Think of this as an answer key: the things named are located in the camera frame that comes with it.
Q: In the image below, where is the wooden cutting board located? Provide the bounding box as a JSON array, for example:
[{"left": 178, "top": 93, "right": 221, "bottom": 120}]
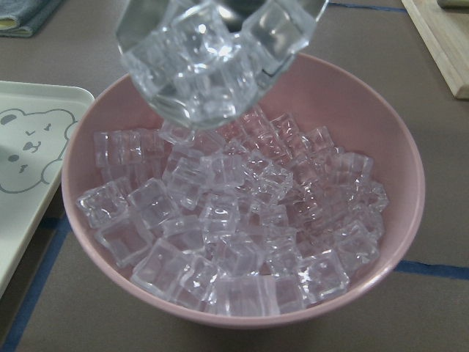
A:
[{"left": 402, "top": 1, "right": 468, "bottom": 100}]

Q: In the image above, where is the cream bear tray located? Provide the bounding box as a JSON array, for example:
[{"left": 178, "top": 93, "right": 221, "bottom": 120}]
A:
[{"left": 1, "top": 81, "right": 95, "bottom": 290}]

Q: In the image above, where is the grey folded cloth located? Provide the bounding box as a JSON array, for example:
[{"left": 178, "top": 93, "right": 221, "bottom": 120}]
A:
[{"left": 1, "top": 0, "right": 62, "bottom": 38}]

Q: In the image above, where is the stainless steel scoop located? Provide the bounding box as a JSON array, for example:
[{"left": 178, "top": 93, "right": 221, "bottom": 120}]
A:
[{"left": 115, "top": 0, "right": 330, "bottom": 130}]

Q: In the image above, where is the pink plastic bowl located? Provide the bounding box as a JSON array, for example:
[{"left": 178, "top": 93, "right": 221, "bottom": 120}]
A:
[{"left": 62, "top": 54, "right": 425, "bottom": 329}]

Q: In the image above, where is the clear ice cubes pile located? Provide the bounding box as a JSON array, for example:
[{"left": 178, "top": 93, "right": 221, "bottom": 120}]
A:
[{"left": 76, "top": 107, "right": 389, "bottom": 317}]

